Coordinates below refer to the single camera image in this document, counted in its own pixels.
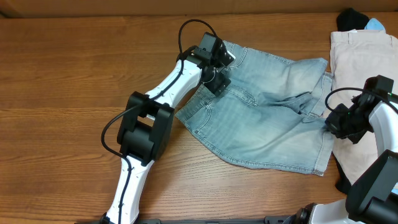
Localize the light blue denim shorts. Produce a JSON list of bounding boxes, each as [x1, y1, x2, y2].
[[176, 42, 333, 175]]

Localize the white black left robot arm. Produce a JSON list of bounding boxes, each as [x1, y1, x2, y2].
[[99, 32, 235, 224]]

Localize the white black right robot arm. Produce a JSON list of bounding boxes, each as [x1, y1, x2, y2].
[[285, 75, 397, 224]]

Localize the light blue garment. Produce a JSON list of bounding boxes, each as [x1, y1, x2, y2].
[[364, 18, 385, 30]]

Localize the black garment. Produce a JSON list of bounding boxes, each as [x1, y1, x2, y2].
[[336, 8, 370, 32]]

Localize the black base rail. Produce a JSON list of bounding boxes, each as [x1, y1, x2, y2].
[[134, 215, 289, 224]]

